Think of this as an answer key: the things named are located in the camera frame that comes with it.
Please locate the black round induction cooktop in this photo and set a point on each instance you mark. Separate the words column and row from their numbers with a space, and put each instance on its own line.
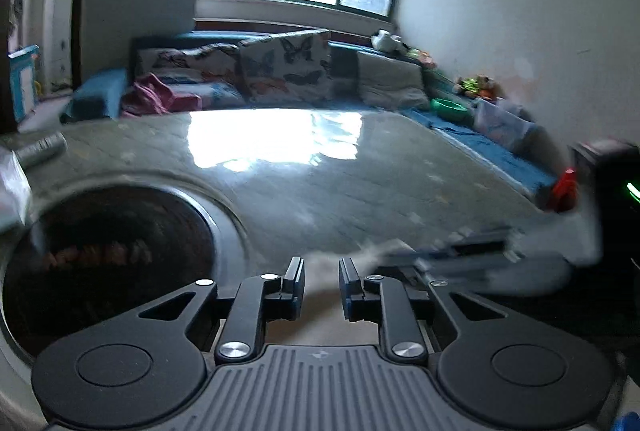
column 99, row 253

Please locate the small plush toys pile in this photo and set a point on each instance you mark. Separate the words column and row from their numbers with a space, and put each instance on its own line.
column 477, row 87

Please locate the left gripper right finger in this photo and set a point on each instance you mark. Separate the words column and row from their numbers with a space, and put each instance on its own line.
column 383, row 301

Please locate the white pink tissue pack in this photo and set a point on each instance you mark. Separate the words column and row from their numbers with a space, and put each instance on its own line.
column 14, row 192

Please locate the blue white toy cabinet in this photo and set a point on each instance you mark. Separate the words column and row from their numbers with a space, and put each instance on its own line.
column 22, row 64

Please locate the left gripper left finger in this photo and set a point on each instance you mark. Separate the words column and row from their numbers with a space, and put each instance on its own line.
column 258, row 301

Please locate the grey remote control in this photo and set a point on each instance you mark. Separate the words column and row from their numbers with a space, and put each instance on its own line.
column 42, row 150

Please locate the pink crumpled garment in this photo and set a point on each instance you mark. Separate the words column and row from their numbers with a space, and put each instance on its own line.
column 149, row 96

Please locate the butterfly pillow lying flat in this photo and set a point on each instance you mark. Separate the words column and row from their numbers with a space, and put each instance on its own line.
column 214, row 95

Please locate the green plastic bowl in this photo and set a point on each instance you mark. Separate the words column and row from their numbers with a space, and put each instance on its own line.
column 450, row 111

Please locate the red plastic stool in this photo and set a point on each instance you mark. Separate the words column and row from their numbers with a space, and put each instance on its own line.
column 563, row 196

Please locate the butterfly cushion right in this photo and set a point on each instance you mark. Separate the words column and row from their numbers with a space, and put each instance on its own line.
column 288, row 68

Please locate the grey quilted star tablecloth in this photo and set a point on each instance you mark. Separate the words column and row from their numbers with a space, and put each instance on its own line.
column 279, row 183

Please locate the cream knit garment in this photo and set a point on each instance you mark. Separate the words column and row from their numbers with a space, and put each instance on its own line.
column 321, row 320

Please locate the butterfly cushion left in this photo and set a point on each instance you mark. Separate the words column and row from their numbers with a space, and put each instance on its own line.
column 211, row 63

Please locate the blue corner sofa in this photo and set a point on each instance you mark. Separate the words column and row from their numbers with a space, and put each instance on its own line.
column 101, row 95

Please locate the grey plain cushion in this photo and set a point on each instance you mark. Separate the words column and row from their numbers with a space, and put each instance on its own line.
column 390, row 84

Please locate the butterfly cushion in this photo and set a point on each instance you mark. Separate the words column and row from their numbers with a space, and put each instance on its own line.
column 211, row 63
column 288, row 68

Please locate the clear plastic storage box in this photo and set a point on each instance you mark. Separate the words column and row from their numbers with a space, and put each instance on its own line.
column 509, row 131

